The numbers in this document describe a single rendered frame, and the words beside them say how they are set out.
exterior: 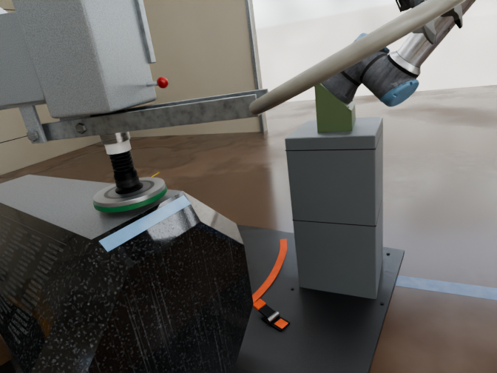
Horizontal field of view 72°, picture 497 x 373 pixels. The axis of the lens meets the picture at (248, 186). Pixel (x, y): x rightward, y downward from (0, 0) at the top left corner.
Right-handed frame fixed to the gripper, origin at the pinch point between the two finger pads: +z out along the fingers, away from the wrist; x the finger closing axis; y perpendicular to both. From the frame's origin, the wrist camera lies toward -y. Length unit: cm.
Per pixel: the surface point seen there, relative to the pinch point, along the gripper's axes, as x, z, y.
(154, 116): 67, -17, 18
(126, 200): 86, -2, 27
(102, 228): 95, 2, 25
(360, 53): 33.1, -5.7, -22.2
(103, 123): 80, -23, 26
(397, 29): 27.5, -6.1, -24.0
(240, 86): -55, -44, 527
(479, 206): -93, 135, 142
